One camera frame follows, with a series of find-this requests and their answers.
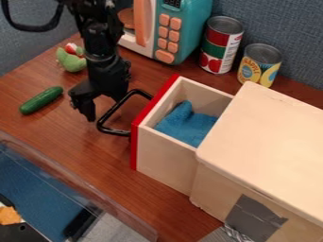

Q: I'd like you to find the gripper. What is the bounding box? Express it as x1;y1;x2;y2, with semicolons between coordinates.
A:
66;54;133;123

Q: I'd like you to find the drawer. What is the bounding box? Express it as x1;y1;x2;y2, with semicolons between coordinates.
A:
95;73;235;197

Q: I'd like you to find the green plush toy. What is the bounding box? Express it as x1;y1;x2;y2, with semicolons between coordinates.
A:
54;42;89;74

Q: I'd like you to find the green toy cucumber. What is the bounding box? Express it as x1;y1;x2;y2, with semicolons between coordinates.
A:
17;85;65;115

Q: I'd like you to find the blue cloth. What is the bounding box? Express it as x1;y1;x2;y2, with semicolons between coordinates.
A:
152;99;220;149

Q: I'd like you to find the toy microwave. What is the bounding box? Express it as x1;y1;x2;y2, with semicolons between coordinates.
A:
115;0;215;66

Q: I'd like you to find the red green white can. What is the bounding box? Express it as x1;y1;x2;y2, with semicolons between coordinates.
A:
197;15;247;76

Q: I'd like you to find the yellow can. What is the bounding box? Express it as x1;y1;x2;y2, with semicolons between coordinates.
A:
235;43;284;89

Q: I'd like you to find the cabinet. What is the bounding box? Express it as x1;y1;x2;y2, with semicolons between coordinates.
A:
188;80;323;242

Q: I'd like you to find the black cable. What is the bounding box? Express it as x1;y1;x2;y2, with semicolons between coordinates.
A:
0;0;69;33

